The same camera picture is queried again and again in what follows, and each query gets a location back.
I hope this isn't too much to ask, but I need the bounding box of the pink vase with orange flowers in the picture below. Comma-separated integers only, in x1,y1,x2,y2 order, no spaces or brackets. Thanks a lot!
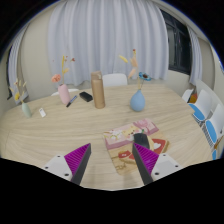
50,55,76,106

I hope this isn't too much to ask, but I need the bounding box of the blue capped marker pen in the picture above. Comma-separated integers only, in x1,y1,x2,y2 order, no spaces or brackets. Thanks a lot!
65,95,78,108

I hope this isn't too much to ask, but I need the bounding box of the wide white curtain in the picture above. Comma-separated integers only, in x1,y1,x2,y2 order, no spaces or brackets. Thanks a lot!
47,0,170,87

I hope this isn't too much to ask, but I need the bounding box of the blue vase with dried flowers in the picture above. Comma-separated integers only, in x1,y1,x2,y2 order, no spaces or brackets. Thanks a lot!
118,48,153,113

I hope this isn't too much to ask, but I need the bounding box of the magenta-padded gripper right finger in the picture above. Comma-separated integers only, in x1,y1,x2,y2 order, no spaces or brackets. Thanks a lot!
131,142,184,186

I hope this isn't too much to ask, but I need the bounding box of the black rectangular case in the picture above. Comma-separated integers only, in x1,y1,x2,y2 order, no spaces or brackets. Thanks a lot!
79,91,94,103

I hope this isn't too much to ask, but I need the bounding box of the narrow white curtain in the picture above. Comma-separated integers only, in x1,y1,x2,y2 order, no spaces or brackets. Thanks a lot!
186,26,203,87
7,23,33,104

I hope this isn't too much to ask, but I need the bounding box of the tan insulated drink bottle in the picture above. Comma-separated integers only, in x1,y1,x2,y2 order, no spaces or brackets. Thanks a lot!
90,70,106,110

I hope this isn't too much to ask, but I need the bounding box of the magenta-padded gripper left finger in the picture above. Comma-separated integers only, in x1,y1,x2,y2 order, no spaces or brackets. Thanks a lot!
42,142,92,186

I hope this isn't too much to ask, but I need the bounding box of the green vase with yellow flowers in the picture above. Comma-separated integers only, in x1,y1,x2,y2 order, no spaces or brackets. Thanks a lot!
9,78,33,119

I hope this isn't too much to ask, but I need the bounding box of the white chair with blue seat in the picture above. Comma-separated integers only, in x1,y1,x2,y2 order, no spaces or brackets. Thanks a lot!
188,89,213,123
203,103,224,148

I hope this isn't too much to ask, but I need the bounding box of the small white chair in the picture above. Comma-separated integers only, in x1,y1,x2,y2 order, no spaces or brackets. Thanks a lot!
181,88,198,104

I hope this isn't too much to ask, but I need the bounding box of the dark window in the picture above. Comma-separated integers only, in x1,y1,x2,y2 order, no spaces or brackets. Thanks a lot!
159,9,193,76

